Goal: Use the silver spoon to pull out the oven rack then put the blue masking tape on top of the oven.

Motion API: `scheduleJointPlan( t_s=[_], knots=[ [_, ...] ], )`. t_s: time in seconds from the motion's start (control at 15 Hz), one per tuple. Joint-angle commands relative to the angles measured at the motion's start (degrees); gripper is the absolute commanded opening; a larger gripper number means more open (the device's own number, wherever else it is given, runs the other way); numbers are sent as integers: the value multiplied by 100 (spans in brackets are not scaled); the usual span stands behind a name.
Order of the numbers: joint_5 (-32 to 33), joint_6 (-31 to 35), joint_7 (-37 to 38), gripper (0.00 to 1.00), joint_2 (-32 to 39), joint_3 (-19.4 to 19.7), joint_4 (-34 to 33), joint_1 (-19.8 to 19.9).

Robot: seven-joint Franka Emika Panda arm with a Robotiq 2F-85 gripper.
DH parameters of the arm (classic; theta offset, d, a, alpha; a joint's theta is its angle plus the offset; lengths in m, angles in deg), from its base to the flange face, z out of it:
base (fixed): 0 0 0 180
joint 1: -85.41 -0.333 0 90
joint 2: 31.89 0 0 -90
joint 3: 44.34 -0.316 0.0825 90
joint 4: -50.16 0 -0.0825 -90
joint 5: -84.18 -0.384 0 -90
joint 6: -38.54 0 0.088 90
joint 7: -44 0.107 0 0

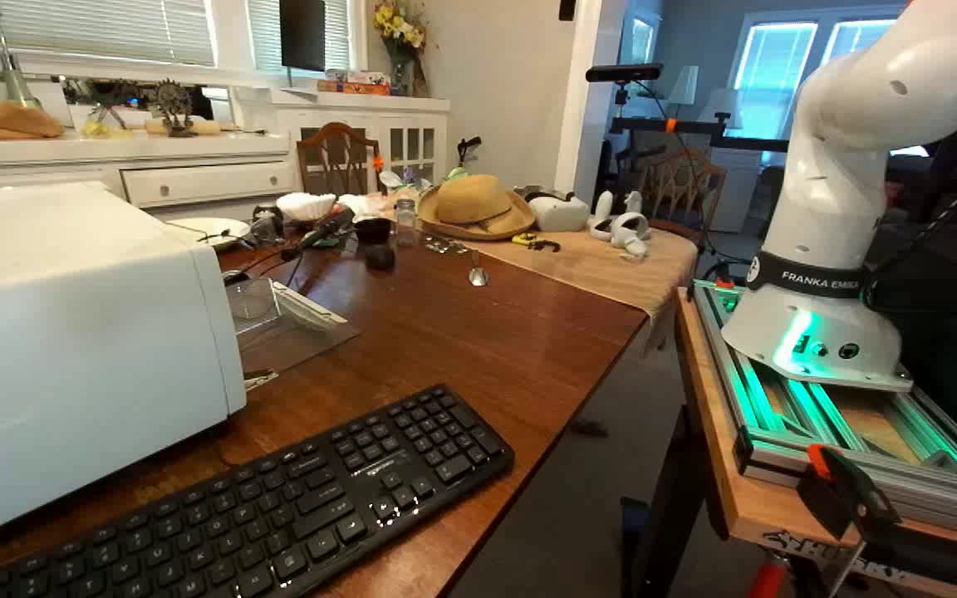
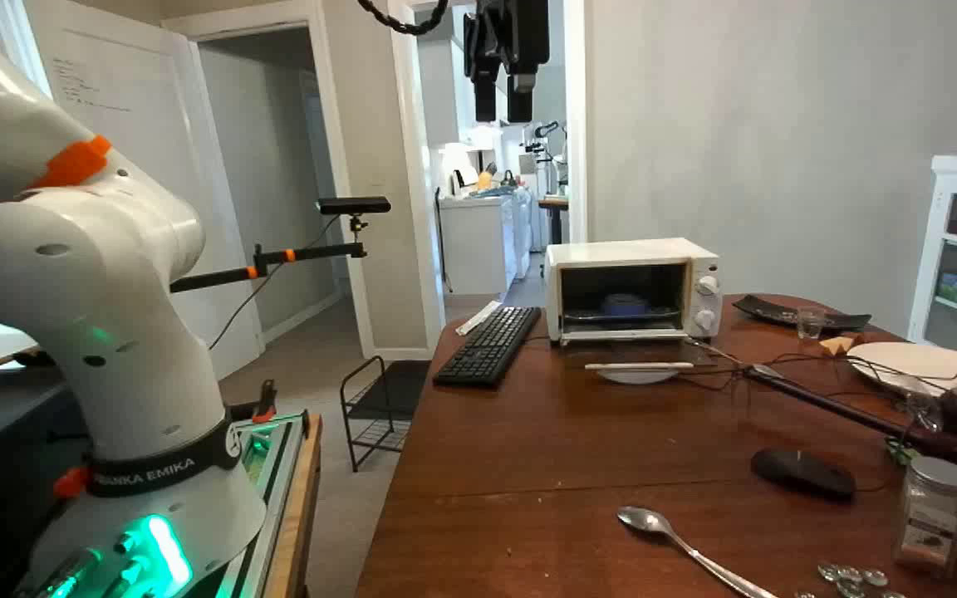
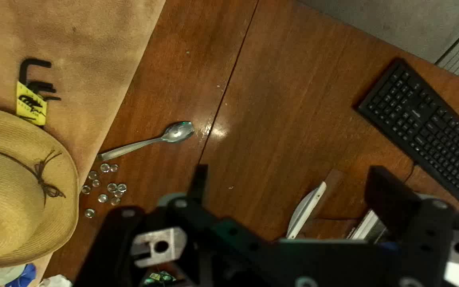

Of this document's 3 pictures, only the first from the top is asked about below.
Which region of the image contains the silver spoon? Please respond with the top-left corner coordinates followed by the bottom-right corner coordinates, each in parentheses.
top-left (468, 267), bottom-right (487, 291)

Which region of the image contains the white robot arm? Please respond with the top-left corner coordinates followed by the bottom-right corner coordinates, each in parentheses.
top-left (720, 0), bottom-right (957, 394)

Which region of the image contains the glass oven door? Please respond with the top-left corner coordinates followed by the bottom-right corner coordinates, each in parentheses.
top-left (228, 278), bottom-right (355, 375)

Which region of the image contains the tan straw hat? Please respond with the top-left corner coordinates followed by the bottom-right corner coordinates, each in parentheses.
top-left (418, 172), bottom-right (534, 242)

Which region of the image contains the black computer mouse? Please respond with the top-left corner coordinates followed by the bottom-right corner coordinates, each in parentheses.
top-left (361, 242), bottom-right (397, 274)

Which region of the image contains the white VR headset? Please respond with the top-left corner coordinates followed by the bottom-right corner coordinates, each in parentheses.
top-left (530, 195), bottom-right (587, 233)

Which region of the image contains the beige table runner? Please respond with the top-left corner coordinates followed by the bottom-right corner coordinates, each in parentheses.
top-left (474, 229), bottom-right (697, 316)

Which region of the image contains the white VR controller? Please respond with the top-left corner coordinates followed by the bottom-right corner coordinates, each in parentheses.
top-left (587, 189), bottom-right (647, 264)

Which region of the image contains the wooden dining chair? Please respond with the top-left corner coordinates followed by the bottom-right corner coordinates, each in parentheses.
top-left (296, 125), bottom-right (379, 193)

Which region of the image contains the yellow flower vase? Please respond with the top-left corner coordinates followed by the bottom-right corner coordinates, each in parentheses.
top-left (372, 0), bottom-right (430, 97)

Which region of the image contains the white sideboard cabinet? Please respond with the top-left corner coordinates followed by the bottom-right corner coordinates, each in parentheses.
top-left (0, 94), bottom-right (448, 211)

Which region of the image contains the black computer keyboard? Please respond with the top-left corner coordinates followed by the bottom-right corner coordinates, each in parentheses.
top-left (0, 385), bottom-right (514, 598)

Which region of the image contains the black camera on stand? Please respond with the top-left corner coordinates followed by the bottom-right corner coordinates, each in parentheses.
top-left (585, 63), bottom-right (664, 84)

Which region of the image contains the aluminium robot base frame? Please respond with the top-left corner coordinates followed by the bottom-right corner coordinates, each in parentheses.
top-left (688, 283), bottom-right (957, 533)

